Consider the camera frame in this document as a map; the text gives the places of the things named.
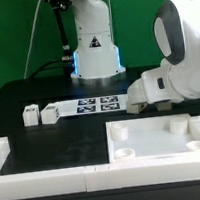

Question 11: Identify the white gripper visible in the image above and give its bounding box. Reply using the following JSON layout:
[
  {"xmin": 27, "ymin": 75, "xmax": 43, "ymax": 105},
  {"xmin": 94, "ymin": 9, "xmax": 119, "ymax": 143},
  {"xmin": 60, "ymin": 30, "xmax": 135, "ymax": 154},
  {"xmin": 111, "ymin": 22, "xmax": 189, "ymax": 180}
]
[{"xmin": 127, "ymin": 65, "xmax": 184, "ymax": 104}]

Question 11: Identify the white square tabletop part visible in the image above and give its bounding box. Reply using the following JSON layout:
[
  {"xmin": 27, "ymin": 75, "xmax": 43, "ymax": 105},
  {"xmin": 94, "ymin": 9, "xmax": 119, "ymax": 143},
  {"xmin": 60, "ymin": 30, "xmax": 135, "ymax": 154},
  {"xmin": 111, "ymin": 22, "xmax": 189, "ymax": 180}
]
[{"xmin": 106, "ymin": 113, "xmax": 200, "ymax": 163}]

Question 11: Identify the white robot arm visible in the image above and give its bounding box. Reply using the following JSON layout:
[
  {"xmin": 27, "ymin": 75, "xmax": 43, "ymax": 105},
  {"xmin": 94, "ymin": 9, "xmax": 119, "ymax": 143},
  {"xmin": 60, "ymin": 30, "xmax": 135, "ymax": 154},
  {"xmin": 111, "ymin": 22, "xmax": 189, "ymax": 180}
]
[{"xmin": 71, "ymin": 0, "xmax": 200, "ymax": 105}]

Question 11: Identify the white U-shaped fence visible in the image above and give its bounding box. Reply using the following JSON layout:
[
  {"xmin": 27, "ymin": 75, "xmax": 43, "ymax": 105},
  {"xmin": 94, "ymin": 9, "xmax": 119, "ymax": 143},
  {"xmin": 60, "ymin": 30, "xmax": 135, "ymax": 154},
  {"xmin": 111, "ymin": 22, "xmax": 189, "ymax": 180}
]
[{"xmin": 0, "ymin": 114, "xmax": 200, "ymax": 200}]

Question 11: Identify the white marker base plate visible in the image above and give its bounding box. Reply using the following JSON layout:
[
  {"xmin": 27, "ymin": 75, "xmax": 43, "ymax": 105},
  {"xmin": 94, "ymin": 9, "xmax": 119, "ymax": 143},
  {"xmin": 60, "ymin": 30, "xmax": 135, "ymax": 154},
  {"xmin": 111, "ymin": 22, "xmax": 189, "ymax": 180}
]
[{"xmin": 56, "ymin": 94, "xmax": 127, "ymax": 117}]

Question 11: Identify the black cable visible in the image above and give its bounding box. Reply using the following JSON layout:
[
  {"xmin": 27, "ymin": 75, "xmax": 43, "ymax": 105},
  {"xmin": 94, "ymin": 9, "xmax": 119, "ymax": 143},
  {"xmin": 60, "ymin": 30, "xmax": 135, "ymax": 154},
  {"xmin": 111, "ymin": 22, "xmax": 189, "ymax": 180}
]
[{"xmin": 26, "ymin": 57, "xmax": 76, "ymax": 80}]

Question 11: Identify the black camera stand pole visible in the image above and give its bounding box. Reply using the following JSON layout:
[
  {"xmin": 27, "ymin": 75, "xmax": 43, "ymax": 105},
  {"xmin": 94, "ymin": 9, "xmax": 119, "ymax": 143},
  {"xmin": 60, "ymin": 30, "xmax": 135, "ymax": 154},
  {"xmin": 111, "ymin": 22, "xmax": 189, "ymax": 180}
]
[{"xmin": 44, "ymin": 0, "xmax": 74, "ymax": 76}]

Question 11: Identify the white cable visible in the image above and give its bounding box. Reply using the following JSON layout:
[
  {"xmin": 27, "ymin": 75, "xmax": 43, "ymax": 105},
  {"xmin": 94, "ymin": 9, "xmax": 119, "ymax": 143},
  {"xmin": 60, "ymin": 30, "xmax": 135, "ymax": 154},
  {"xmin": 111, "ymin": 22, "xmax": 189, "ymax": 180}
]
[{"xmin": 14, "ymin": 0, "xmax": 56, "ymax": 80}]

